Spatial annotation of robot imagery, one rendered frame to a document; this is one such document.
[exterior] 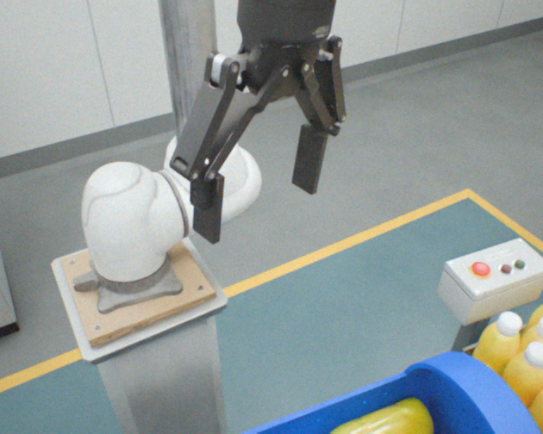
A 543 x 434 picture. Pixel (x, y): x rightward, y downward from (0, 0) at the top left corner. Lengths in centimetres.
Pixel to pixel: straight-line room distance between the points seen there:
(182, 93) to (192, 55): 8
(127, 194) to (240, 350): 139
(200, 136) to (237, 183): 70
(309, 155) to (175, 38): 50
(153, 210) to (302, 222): 187
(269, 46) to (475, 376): 57
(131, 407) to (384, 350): 130
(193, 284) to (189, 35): 52
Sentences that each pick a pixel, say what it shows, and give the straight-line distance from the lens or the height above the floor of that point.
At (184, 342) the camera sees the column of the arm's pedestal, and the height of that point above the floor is 90.
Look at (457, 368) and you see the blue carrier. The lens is 83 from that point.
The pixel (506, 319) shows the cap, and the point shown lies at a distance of 107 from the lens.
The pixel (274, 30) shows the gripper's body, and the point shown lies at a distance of 40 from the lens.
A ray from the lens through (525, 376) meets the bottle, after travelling 106.
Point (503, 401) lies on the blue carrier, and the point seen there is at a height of 123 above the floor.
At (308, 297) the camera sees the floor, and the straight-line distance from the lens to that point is 247.
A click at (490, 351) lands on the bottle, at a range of 110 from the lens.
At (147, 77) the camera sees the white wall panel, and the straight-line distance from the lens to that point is 342.
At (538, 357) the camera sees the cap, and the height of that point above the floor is 111.
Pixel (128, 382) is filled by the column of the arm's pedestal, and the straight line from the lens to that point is 124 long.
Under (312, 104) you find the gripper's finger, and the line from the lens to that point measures 48.
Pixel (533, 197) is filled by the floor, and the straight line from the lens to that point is 337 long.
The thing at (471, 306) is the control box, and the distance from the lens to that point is 112.
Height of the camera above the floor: 187
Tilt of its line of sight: 41 degrees down
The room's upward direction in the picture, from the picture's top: straight up
